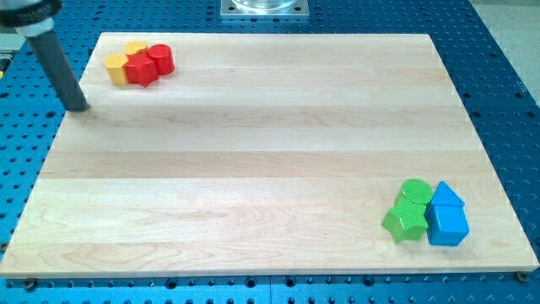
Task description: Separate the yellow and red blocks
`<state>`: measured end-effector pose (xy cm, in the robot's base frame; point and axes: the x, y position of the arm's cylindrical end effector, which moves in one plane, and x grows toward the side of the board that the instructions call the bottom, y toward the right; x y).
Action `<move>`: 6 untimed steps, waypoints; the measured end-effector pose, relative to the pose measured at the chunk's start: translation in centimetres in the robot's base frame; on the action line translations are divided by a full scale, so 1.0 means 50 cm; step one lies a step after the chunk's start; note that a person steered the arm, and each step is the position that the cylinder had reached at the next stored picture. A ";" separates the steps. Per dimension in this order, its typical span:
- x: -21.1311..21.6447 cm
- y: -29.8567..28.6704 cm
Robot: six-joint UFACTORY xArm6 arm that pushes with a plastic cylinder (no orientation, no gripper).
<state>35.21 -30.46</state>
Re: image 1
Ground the light wooden board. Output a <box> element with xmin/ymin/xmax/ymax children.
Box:
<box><xmin>1</xmin><ymin>32</ymin><xmax>538</xmax><ymax>279</ymax></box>

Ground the red cylinder block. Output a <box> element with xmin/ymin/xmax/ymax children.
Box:
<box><xmin>148</xmin><ymin>44</ymin><xmax>175</xmax><ymax>75</ymax></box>

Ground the green star block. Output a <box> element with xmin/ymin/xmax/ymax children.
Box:
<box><xmin>381</xmin><ymin>197</ymin><xmax>428</xmax><ymax>243</ymax></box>

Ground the green cylinder block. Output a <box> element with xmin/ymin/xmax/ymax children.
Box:
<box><xmin>394</xmin><ymin>178</ymin><xmax>434</xmax><ymax>206</ymax></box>

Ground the red star block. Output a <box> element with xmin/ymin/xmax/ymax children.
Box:
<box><xmin>124</xmin><ymin>54</ymin><xmax>159</xmax><ymax>87</ymax></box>

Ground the yellow rear block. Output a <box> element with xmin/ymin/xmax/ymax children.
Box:
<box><xmin>124</xmin><ymin>41</ymin><xmax>149</xmax><ymax>56</ymax></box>

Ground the yellow hexagon block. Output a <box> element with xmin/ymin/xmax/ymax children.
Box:
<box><xmin>104</xmin><ymin>53</ymin><xmax>128</xmax><ymax>85</ymax></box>

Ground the blue triangle block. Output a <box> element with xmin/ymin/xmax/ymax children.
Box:
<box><xmin>429</xmin><ymin>181</ymin><xmax>465</xmax><ymax>207</ymax></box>

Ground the blue cube block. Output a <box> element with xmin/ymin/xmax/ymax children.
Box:
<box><xmin>425</xmin><ymin>205</ymin><xmax>469</xmax><ymax>247</ymax></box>

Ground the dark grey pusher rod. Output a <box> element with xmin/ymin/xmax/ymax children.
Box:
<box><xmin>26</xmin><ymin>30</ymin><xmax>89</xmax><ymax>111</ymax></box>

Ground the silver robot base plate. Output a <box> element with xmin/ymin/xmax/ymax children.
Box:
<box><xmin>220</xmin><ymin>0</ymin><xmax>310</xmax><ymax>18</ymax></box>

